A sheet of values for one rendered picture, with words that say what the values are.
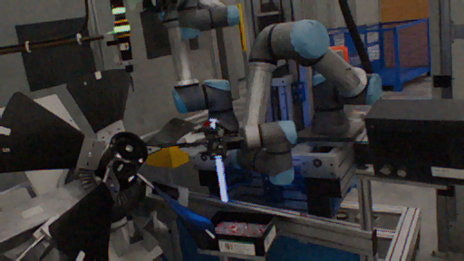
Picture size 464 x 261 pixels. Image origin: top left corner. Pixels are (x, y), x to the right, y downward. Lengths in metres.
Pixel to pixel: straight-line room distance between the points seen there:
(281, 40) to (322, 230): 0.62
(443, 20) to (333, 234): 1.55
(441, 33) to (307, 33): 1.43
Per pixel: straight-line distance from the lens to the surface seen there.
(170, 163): 1.81
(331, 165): 1.74
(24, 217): 1.29
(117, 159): 1.26
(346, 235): 1.52
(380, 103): 1.35
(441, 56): 2.78
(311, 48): 1.41
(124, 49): 1.34
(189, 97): 1.99
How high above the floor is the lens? 1.55
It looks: 12 degrees down
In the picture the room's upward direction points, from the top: 9 degrees counter-clockwise
